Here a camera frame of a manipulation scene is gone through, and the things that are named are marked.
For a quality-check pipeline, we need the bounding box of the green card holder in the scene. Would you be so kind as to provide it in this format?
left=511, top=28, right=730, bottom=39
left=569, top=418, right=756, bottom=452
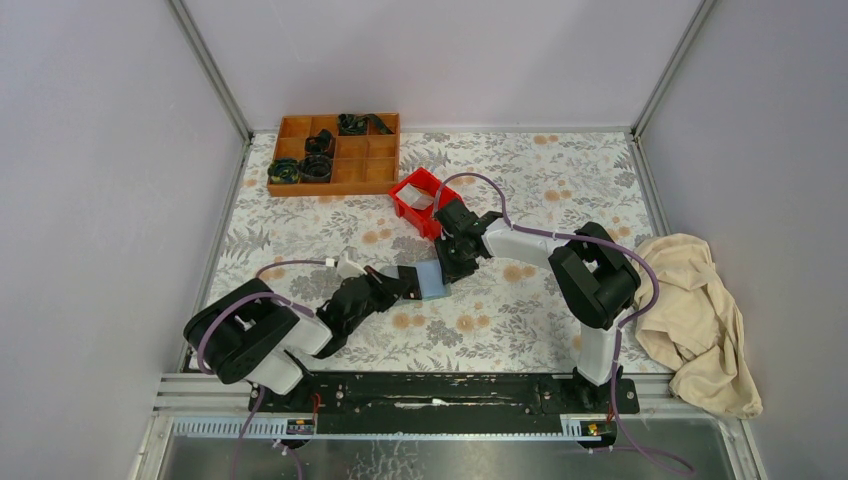
left=397, top=260, right=451, bottom=301

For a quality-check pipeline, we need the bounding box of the red plastic bin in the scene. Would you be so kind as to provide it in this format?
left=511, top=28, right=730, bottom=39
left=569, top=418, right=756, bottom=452
left=388, top=168, right=442, bottom=240

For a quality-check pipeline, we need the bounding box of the stack of credit cards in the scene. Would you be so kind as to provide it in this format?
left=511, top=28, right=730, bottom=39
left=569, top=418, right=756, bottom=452
left=396, top=184, right=434, bottom=210

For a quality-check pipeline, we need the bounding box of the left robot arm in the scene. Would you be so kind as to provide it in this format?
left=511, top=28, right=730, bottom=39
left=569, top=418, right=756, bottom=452
left=183, top=258, right=421, bottom=411

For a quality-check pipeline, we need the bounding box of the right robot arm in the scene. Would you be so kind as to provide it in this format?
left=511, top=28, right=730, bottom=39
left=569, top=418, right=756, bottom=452
left=434, top=200, right=641, bottom=412

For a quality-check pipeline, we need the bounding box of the orange compartment tray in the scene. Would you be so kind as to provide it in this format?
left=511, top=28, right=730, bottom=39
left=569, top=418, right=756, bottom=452
left=266, top=112, right=401, bottom=197

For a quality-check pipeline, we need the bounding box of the beige crumpled cloth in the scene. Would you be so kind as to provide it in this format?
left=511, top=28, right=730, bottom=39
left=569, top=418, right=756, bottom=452
left=635, top=233, right=763, bottom=419

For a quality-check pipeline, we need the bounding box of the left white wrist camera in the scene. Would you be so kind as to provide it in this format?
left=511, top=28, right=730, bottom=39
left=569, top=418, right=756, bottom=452
left=325, top=247, right=366, bottom=279

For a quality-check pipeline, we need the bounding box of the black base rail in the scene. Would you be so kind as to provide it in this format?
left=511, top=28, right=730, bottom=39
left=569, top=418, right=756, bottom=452
left=248, top=371, right=640, bottom=438

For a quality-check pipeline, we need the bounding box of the black ring coil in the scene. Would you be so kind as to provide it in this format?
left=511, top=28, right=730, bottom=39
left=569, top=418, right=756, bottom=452
left=299, top=155, right=334, bottom=185

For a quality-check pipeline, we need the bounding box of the black yellow strap coil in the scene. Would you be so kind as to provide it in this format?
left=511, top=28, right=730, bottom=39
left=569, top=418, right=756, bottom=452
left=267, top=157, right=303, bottom=186

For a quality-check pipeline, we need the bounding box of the black strap coil top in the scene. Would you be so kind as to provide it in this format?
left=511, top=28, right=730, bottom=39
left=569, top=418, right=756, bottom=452
left=337, top=113, right=395, bottom=137

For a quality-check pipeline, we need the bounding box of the black strap coil middle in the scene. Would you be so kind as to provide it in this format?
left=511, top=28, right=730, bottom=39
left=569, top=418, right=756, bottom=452
left=303, top=129, right=337, bottom=158

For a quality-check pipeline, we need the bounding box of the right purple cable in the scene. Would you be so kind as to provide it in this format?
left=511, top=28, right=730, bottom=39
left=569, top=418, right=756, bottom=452
left=431, top=173, right=698, bottom=477

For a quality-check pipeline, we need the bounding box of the aluminium frame post left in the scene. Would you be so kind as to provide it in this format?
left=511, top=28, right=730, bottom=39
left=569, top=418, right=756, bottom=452
left=165, top=0, right=253, bottom=143

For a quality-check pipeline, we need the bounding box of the aluminium frame post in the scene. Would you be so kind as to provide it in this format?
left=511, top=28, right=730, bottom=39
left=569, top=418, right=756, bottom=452
left=631, top=0, right=719, bottom=143
left=165, top=0, right=253, bottom=143

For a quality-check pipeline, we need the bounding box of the aluminium frame post right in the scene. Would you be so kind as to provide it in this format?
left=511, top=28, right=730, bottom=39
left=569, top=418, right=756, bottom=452
left=631, top=0, right=719, bottom=143

